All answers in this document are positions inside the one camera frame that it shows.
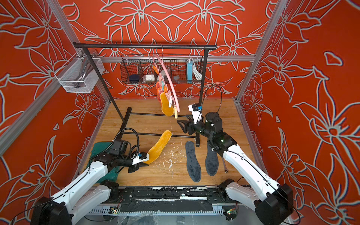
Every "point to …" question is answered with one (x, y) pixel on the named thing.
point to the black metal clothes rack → (127, 113)
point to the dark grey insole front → (212, 161)
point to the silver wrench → (226, 170)
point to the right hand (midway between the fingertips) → (179, 119)
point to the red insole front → (159, 90)
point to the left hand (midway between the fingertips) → (146, 160)
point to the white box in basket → (148, 77)
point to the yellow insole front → (155, 153)
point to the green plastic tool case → (97, 149)
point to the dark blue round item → (134, 78)
